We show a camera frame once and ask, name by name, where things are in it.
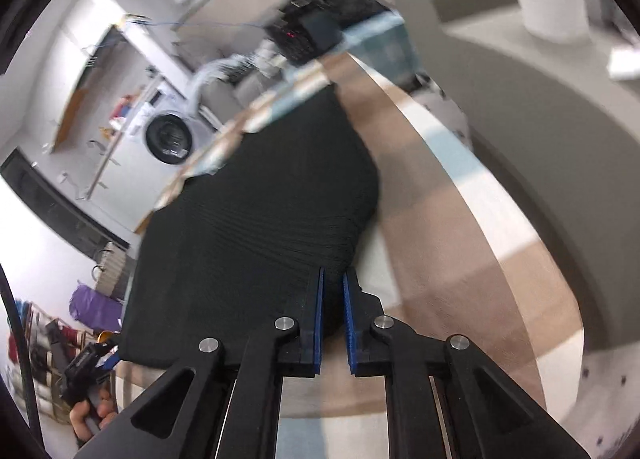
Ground purple bag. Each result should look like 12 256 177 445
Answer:
69 284 126 336

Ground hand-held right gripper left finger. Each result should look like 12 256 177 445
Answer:
75 266 326 459

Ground dark door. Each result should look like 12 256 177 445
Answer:
0 149 132 261

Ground white kitchen counter cabinet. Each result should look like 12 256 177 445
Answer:
75 89 167 201

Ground woven laundry basket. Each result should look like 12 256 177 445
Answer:
92 244 132 301

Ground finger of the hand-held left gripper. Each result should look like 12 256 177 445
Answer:
95 346 124 376

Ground black cable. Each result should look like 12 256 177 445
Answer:
0 263 45 456

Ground large beige cabinet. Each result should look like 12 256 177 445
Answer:
439 24 640 459

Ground light grey garment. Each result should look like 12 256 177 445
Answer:
187 56 237 112

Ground grey sofa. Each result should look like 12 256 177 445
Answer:
190 49 297 131

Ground black jacket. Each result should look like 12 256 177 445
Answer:
282 0 392 26

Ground black knit sweater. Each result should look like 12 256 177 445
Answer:
120 86 383 371

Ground person's left hand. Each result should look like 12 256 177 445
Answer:
69 386 119 446

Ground black electric pressure cooker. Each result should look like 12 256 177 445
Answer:
265 9 347 66

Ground metal shoe rack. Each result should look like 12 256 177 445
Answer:
5 299 82 426

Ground white wall cabinets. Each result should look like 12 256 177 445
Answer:
49 22 132 156

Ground white washing machine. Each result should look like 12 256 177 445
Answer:
127 84 217 168

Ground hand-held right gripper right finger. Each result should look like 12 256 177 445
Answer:
342 269 593 459

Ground white paper sheet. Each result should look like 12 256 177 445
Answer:
606 46 640 83

